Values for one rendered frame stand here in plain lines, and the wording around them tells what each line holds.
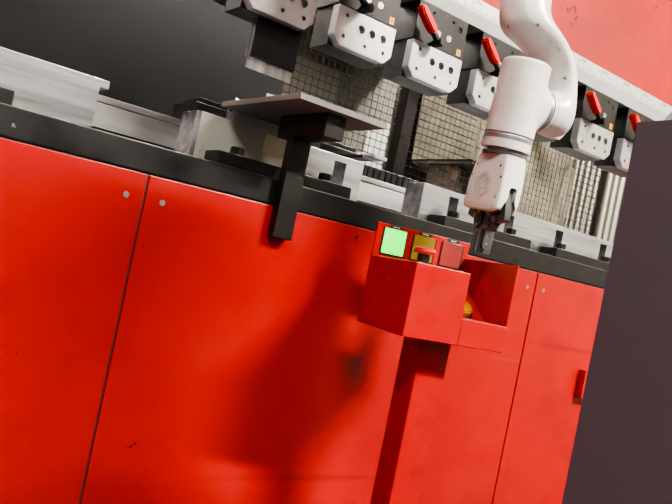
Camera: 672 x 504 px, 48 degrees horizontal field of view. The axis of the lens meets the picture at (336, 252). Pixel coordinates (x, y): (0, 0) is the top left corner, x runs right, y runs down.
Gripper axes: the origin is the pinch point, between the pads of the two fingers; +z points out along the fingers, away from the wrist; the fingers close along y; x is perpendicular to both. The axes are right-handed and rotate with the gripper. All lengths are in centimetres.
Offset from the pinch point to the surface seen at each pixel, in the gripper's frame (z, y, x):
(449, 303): 11.0, 6.2, -7.6
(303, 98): -14.9, -3.3, -36.7
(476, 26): -47, -41, 13
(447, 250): 3.1, -9.7, 0.0
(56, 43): -20, -77, -70
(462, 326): 14.3, 6.5, -4.2
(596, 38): -58, -50, 55
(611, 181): -61, -284, 295
